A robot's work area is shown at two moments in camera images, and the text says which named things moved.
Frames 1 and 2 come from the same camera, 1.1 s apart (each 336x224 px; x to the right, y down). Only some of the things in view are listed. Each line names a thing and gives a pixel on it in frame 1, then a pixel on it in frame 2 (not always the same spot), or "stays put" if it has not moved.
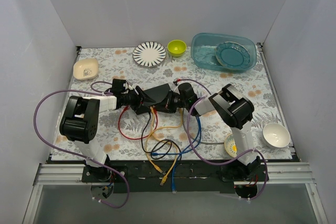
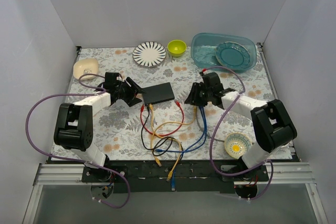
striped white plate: [149, 54] stays put
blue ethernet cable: [158, 153] to [163, 150]
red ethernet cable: [157, 123] to [182, 110]
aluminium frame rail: [279, 173] stays put
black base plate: [174, 177] stays put
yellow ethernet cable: [163, 182] to [178, 144]
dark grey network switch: [157, 94] stays put
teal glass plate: [232, 54] stays put
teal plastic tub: [222, 52] stays put
